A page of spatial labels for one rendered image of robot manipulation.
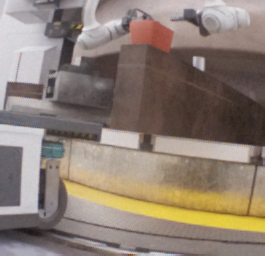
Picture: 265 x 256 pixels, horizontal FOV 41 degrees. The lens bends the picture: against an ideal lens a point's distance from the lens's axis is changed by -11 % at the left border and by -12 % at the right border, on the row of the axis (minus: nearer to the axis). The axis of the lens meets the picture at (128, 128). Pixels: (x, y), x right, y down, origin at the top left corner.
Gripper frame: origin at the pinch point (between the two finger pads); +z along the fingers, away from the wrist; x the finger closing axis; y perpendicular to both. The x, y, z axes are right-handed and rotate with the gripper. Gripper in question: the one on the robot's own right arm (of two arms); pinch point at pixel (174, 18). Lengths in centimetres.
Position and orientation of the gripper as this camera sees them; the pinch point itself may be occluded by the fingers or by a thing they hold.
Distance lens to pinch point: 173.5
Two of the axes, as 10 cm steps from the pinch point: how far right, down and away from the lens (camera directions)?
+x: -5.8, -0.8, -8.1
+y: 1.2, -9.9, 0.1
